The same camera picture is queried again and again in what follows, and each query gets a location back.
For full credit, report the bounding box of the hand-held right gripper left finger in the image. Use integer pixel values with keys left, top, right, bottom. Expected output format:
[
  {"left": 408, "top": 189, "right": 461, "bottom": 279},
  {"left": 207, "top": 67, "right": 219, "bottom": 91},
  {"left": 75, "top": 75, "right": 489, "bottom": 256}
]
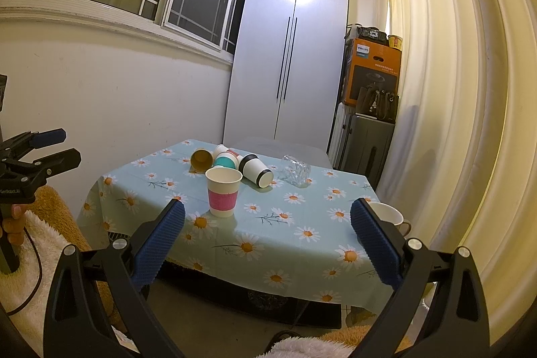
[{"left": 43, "top": 199, "right": 186, "bottom": 358}]

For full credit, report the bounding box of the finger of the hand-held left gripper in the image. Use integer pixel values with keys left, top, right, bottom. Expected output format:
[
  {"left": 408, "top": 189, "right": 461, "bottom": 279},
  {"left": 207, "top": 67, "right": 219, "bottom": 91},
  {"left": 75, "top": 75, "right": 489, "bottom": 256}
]
[
  {"left": 0, "top": 128, "right": 67, "bottom": 163},
  {"left": 8, "top": 148, "right": 82, "bottom": 176}
]

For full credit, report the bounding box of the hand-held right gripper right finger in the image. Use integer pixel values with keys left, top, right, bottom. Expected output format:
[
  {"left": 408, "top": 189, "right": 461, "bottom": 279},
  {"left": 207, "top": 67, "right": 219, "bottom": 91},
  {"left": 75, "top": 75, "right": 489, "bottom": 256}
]
[{"left": 350, "top": 197, "right": 498, "bottom": 358}]

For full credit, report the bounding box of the pink band paper cup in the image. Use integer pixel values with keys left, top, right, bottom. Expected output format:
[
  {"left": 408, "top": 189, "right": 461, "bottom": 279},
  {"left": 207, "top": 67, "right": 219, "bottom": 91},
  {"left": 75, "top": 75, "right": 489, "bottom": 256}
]
[{"left": 205, "top": 167, "right": 243, "bottom": 218}]

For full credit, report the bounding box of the yellow brown paper cup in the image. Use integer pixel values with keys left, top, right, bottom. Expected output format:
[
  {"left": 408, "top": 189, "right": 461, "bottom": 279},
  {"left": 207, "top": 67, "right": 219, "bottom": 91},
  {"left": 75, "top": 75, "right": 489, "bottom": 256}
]
[{"left": 190, "top": 149, "right": 214, "bottom": 173}]

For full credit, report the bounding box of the teal paper cup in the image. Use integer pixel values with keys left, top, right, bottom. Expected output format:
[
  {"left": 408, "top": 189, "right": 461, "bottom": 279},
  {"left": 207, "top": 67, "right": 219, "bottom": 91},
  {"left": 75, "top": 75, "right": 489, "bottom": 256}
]
[{"left": 212, "top": 154, "right": 241, "bottom": 171}]

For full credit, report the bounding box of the clear glass cup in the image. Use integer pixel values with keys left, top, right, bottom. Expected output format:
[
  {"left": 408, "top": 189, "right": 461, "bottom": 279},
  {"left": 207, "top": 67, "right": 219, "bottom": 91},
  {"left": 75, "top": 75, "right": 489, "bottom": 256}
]
[{"left": 280, "top": 154, "right": 312, "bottom": 183}]

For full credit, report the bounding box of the white red paper cup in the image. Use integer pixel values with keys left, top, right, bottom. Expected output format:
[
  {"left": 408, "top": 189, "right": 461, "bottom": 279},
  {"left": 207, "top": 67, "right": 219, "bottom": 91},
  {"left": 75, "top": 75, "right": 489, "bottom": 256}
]
[{"left": 212, "top": 144, "right": 242, "bottom": 163}]

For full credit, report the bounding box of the black and white paper cup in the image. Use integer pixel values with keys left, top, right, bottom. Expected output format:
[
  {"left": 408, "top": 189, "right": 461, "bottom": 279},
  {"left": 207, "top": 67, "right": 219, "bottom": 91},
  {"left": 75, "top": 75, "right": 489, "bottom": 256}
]
[{"left": 238, "top": 154, "right": 273, "bottom": 188}]

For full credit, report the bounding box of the person's left hand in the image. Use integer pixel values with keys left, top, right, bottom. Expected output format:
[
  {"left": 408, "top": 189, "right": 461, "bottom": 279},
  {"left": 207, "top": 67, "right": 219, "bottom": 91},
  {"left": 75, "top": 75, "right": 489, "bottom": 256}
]
[{"left": 0, "top": 204, "right": 28, "bottom": 246}]

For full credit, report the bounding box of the white ceramic mug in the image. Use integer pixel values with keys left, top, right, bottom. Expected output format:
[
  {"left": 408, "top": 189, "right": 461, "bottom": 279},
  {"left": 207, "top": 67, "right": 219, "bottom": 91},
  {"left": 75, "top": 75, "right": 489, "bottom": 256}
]
[{"left": 368, "top": 202, "right": 412, "bottom": 237}]

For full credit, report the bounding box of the daisy print tablecloth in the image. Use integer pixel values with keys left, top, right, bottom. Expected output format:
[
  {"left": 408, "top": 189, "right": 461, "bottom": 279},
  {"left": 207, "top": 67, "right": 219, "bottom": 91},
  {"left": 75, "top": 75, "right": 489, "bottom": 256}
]
[{"left": 77, "top": 139, "right": 380, "bottom": 306}]

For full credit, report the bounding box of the grey suitcase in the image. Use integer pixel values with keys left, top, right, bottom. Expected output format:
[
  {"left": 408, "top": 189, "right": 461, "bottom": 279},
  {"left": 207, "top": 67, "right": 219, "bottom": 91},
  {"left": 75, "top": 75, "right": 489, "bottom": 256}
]
[{"left": 338, "top": 112, "right": 396, "bottom": 189}]

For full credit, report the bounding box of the white suitcase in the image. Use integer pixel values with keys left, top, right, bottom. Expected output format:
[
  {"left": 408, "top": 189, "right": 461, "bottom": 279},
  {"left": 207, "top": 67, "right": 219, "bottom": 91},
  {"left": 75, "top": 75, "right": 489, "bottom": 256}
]
[{"left": 328, "top": 102, "right": 349, "bottom": 170}]

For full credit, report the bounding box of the dark handbag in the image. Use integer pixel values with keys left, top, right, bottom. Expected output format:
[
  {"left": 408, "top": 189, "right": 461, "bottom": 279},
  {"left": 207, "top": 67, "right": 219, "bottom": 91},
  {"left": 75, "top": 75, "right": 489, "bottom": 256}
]
[{"left": 356, "top": 86, "right": 399, "bottom": 121}]

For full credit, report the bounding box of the cream curtain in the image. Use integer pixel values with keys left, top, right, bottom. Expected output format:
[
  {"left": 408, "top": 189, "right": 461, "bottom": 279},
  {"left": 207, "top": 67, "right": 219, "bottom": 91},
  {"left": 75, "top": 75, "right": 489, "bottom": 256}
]
[{"left": 375, "top": 0, "right": 537, "bottom": 342}]

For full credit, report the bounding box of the orange cardboard box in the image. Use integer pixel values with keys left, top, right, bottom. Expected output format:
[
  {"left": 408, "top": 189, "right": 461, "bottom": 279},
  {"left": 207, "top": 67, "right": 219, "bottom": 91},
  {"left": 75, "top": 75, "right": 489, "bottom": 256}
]
[{"left": 343, "top": 38, "right": 402, "bottom": 119}]

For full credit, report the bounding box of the black box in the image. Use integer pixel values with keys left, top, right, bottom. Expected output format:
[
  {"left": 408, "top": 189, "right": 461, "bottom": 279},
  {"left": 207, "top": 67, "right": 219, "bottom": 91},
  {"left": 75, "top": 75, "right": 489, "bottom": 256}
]
[{"left": 346, "top": 23, "right": 389, "bottom": 46}]

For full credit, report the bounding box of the white wardrobe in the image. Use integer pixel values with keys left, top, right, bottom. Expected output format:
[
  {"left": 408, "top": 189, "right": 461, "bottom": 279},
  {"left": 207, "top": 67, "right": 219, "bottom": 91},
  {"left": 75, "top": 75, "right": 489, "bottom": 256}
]
[{"left": 222, "top": 0, "right": 350, "bottom": 151}]

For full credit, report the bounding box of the black cable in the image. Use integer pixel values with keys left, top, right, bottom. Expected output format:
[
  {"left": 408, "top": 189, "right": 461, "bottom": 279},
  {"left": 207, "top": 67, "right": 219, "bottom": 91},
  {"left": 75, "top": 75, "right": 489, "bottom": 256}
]
[{"left": 6, "top": 226, "right": 43, "bottom": 317}]

